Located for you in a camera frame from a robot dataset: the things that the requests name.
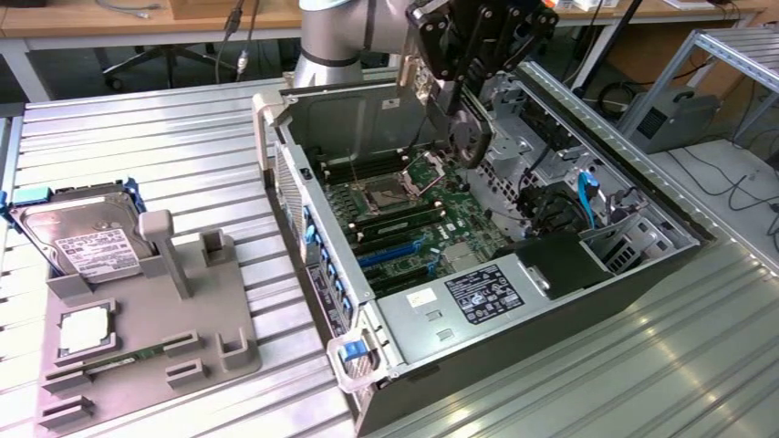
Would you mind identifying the beige case handle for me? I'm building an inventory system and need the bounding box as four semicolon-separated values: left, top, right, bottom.
327;331;383;394
251;90;295;177

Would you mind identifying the open black PC case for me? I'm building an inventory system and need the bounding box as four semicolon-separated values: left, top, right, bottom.
251;58;717;437

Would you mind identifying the black stand pole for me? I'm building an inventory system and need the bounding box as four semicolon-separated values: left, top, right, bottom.
581;0;645;92

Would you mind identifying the hanging black cable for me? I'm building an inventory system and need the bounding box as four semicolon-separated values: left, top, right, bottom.
214;0;260;86

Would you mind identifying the CPU socket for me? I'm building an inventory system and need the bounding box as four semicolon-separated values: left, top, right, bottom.
362;175;422;209

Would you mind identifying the aluminium profile frame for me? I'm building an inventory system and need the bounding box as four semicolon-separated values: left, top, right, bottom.
630;26;779;151

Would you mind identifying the black floor cable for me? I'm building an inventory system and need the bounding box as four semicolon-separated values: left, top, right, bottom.
666;150;779;214

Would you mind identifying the green RAM stick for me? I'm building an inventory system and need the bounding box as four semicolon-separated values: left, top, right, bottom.
84;345;167;369

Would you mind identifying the grey control box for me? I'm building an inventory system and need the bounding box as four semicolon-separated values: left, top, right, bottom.
618;89;726;156

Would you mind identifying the black RAM slot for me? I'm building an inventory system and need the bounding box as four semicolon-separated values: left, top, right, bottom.
348;203;439;232
356;212;445;243
320;151;403;172
344;199;435;227
352;207;441;237
327;160;410;184
324;155;407;178

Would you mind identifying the wooden desk white frame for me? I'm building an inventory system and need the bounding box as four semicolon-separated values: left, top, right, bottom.
550;0;766;92
0;0;306;104

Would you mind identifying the green graphics card black shroud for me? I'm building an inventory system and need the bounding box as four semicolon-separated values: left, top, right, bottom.
397;52;495;172

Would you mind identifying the dark RAM stick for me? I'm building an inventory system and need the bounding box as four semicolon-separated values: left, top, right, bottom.
359;213;445;241

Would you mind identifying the brown cardboard box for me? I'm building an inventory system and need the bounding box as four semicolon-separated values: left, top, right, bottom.
168;0;260;20

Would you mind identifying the silver drive cage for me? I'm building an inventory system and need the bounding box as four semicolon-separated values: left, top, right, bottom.
481;68;595;183

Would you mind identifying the grey network cable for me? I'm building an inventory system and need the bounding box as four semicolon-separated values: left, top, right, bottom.
96;0;163;19

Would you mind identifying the office chair base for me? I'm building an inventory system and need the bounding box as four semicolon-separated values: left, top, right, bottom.
100;43;243;90

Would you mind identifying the silver hard disk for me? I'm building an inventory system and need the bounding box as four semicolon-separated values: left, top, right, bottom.
18;191;154;279

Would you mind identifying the metal socket cover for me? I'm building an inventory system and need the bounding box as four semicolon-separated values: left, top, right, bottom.
401;151;453;193

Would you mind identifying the silver disk bay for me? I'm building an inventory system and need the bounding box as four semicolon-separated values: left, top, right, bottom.
578;213;675;275

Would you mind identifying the blue flat wire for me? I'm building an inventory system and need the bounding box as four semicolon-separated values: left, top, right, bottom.
581;169;605;229

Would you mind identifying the coiled black cable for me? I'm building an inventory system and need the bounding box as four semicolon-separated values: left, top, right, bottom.
599;79;638;113

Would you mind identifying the green motherboard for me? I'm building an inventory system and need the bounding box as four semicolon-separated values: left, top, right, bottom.
307;145;525;297

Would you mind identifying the blue expansion slot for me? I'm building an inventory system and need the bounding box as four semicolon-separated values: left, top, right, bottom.
356;240;439;269

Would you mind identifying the grey parts rack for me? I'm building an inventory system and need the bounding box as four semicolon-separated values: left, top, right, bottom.
35;209;264;430

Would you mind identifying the black wire bundle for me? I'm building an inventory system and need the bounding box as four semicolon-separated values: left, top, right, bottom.
517;180;590;238

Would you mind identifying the CPU with white top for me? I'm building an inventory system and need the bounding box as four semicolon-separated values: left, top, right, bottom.
58;308;118;355

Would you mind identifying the blue disk caddy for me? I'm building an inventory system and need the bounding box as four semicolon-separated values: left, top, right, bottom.
0;176;151;227

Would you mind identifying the black long expansion slot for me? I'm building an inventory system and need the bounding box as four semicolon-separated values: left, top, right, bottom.
352;230;431;256
368;268;439;293

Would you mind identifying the black plastic shroud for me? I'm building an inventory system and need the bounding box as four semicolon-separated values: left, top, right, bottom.
509;231;615;301

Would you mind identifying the silver chipset heatsink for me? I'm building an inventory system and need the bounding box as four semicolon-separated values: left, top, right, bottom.
442;241;489;270

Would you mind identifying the silver power supply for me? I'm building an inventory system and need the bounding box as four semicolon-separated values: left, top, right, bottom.
370;253;555;369

